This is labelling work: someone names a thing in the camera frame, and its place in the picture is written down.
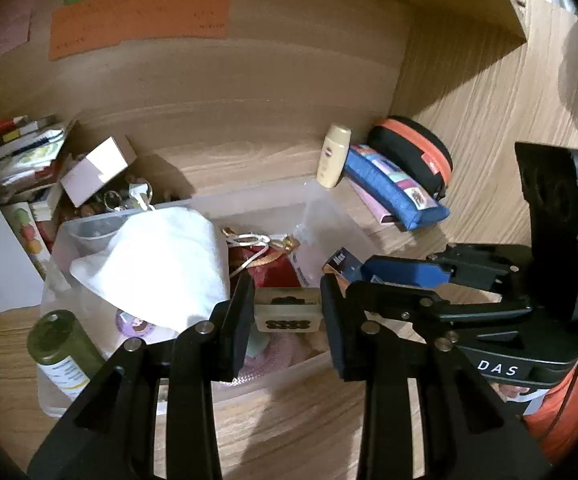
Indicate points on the orange paper note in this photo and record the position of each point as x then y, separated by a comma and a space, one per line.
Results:
139, 22

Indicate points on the white printed packet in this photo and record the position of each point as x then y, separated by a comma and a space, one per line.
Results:
311, 260

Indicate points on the stack of books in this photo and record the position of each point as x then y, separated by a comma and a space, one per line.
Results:
14, 160

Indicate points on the cream plastic bottle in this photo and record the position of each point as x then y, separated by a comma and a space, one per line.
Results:
334, 160

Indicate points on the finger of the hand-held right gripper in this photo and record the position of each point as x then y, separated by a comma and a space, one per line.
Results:
404, 272
419, 305

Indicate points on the black orange zip case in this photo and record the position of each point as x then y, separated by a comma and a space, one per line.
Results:
409, 150

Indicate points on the green-capped bottle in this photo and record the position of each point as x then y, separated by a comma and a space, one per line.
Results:
59, 345

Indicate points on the pink notebook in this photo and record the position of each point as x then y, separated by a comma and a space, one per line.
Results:
374, 205

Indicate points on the small pale pink box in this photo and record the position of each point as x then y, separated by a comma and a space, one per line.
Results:
94, 165

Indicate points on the small blue box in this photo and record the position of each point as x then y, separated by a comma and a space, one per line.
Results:
341, 262

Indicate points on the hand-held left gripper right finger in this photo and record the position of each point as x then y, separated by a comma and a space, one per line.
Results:
336, 332

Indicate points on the purple round badge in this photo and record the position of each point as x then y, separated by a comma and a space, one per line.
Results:
136, 325

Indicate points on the beige carved block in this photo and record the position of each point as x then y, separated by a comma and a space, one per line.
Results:
286, 310

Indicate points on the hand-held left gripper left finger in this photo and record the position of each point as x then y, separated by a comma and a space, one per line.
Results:
239, 320

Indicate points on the person's right forearm orange sleeve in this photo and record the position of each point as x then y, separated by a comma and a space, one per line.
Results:
564, 420

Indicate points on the pile of metal trinkets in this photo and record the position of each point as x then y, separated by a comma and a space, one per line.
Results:
119, 200

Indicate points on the clear plastic storage bin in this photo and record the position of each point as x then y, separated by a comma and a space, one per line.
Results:
264, 377

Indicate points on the blue pencil case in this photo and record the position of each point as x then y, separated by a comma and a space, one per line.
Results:
394, 190

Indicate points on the white tissue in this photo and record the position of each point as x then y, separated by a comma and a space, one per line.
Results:
159, 260

